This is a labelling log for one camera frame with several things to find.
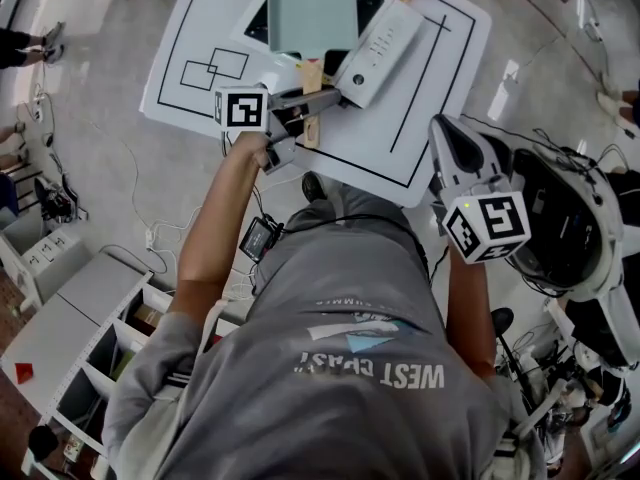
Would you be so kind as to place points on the white device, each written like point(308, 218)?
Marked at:
point(385, 43)

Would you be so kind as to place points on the white low cabinet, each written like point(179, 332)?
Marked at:
point(60, 278)

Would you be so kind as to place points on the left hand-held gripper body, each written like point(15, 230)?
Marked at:
point(245, 109)

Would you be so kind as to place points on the person's grey T-shirt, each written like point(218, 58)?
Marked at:
point(325, 418)

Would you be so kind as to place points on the black floor device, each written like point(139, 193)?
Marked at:
point(52, 198)

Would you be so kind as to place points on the person's right forearm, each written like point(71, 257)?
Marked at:
point(467, 313)

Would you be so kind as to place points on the person's left forearm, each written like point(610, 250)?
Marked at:
point(215, 228)

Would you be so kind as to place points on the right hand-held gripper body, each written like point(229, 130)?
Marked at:
point(492, 223)

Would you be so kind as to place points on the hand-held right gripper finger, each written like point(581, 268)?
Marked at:
point(492, 160)
point(440, 168)

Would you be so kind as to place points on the person's left hand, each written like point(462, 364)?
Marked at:
point(247, 143)

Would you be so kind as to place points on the red pyramid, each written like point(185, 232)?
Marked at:
point(24, 374)

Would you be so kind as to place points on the person's black shoe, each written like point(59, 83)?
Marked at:
point(314, 186)

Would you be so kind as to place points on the white table with black lines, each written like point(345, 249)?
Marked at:
point(350, 138)

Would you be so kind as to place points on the white power strip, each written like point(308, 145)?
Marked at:
point(38, 113)
point(152, 237)

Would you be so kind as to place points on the person's grey trousers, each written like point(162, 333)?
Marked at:
point(360, 203)

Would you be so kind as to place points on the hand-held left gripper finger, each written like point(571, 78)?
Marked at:
point(315, 102)

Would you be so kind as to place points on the black cap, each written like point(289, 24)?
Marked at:
point(43, 443)

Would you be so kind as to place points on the white shelf unit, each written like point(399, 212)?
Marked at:
point(65, 328)

